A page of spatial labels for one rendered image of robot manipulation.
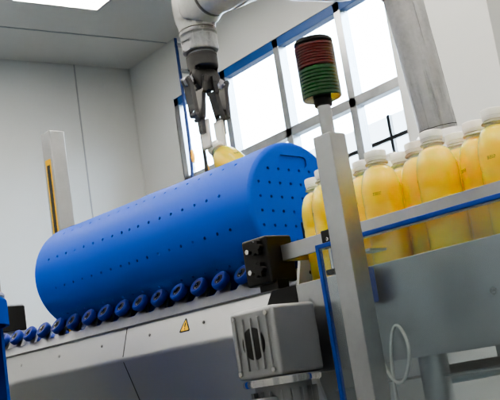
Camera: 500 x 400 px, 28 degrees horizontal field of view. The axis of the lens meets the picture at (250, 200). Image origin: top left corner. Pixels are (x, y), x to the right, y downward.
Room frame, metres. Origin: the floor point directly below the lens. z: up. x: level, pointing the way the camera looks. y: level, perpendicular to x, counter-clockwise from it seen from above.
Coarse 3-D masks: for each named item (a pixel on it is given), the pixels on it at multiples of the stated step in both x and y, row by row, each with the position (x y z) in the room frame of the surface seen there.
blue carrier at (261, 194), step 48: (288, 144) 2.11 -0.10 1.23; (192, 192) 2.17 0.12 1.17; (240, 192) 2.03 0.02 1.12; (288, 192) 2.09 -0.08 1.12; (48, 240) 2.65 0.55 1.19; (96, 240) 2.43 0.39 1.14; (144, 240) 2.27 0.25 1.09; (192, 240) 2.16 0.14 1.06; (240, 240) 2.06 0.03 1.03; (48, 288) 2.60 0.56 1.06; (96, 288) 2.46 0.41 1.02; (144, 288) 2.36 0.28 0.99
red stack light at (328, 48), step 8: (312, 40) 1.51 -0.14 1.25; (320, 40) 1.51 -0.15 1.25; (328, 40) 1.52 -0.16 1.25; (296, 48) 1.53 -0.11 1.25; (304, 48) 1.52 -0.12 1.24; (312, 48) 1.51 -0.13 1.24; (320, 48) 1.51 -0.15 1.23; (328, 48) 1.52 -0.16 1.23; (296, 56) 1.54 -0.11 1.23; (304, 56) 1.52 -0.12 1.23; (312, 56) 1.51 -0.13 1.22; (320, 56) 1.51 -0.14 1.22; (328, 56) 1.52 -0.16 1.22; (304, 64) 1.52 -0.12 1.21; (312, 64) 1.51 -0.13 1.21; (336, 64) 1.54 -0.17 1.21
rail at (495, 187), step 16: (464, 192) 1.56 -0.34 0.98; (480, 192) 1.53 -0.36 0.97; (496, 192) 1.51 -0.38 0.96; (416, 208) 1.63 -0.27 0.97; (432, 208) 1.60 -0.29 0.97; (368, 224) 1.70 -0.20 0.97; (384, 224) 1.68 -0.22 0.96; (304, 240) 1.82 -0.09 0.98; (320, 240) 1.79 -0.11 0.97; (288, 256) 1.85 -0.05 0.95
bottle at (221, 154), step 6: (222, 144) 2.26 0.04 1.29; (216, 150) 2.25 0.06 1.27; (222, 150) 2.23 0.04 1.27; (228, 150) 2.22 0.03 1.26; (234, 150) 2.23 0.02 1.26; (216, 156) 2.23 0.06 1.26; (222, 156) 2.22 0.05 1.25; (228, 156) 2.21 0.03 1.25; (234, 156) 2.21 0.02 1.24; (240, 156) 2.22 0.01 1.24; (216, 162) 2.23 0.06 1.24; (222, 162) 2.22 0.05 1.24; (228, 162) 2.21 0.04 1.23
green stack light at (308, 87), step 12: (300, 72) 1.53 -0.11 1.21; (312, 72) 1.51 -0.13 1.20; (324, 72) 1.51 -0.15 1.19; (336, 72) 1.53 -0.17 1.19; (300, 84) 1.54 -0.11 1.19; (312, 84) 1.51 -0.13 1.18; (324, 84) 1.51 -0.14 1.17; (336, 84) 1.52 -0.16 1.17; (312, 96) 1.52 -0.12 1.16; (324, 96) 1.53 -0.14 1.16; (336, 96) 1.54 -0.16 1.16
